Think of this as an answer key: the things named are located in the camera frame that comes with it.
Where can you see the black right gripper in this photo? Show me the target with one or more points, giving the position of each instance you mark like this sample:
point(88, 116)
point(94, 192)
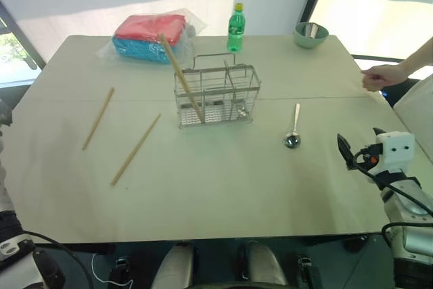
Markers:
point(369, 155)

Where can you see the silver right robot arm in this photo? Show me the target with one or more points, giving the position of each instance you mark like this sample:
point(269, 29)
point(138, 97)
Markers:
point(413, 242)

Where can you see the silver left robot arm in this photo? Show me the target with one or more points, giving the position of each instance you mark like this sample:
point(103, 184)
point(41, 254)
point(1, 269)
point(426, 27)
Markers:
point(6, 197)

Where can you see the person's bare forearm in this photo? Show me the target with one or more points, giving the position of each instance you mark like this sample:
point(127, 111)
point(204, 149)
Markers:
point(419, 57)

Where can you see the person's bare hand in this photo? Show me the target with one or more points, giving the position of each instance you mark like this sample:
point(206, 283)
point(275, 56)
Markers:
point(380, 77)

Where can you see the metal spoon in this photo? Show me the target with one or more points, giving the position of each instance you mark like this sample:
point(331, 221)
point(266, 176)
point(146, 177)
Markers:
point(293, 133)

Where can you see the green bowl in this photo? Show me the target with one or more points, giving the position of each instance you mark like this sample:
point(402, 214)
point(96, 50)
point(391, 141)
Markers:
point(309, 39)

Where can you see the metal utensil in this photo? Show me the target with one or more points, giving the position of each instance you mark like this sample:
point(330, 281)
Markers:
point(312, 30)

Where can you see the white rounded robot leg cover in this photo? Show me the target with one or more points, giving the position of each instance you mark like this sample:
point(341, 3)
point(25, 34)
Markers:
point(265, 265)
point(177, 267)

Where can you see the green plastic bottle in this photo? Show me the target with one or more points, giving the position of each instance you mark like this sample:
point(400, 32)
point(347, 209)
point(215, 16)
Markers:
point(236, 30)

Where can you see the wooden chopstick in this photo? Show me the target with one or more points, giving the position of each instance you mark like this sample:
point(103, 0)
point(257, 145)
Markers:
point(136, 149)
point(98, 118)
point(179, 76)

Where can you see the clear plastic bag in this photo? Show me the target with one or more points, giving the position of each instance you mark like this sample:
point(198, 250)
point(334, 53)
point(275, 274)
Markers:
point(194, 28)

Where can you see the red folded cloth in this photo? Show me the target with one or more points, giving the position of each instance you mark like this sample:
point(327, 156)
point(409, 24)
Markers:
point(150, 26)

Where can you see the blue folded cloth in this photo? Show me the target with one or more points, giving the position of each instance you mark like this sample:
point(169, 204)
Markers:
point(135, 48)

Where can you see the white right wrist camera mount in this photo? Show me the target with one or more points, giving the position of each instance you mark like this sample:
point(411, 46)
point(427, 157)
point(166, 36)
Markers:
point(396, 151)

